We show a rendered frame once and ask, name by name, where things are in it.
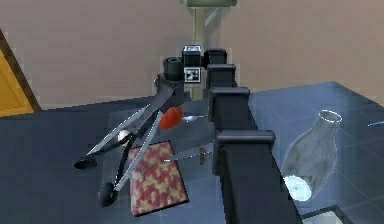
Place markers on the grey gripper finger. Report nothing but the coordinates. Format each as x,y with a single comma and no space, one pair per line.
140,155
120,128

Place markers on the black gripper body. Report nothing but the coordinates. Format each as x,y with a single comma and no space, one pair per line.
171,88

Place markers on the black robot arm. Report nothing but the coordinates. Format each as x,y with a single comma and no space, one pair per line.
248,173

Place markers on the red tomato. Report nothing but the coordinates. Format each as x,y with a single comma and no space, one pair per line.
170,117

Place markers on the red yellow patterned book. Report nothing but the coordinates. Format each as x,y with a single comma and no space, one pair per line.
155,180

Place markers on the small silver cutlery piece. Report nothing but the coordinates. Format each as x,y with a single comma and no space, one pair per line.
195,117

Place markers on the silver knife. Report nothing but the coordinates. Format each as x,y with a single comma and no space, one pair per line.
186,154

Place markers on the small brown cylinder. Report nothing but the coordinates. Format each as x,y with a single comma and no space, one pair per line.
202,157

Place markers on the clear glass vase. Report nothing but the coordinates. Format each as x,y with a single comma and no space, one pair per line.
311,156

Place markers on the dark pale-edged flat panel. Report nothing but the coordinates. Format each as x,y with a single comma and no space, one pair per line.
328,216

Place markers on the orange door brown frame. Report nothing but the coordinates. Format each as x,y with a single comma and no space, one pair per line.
11,90

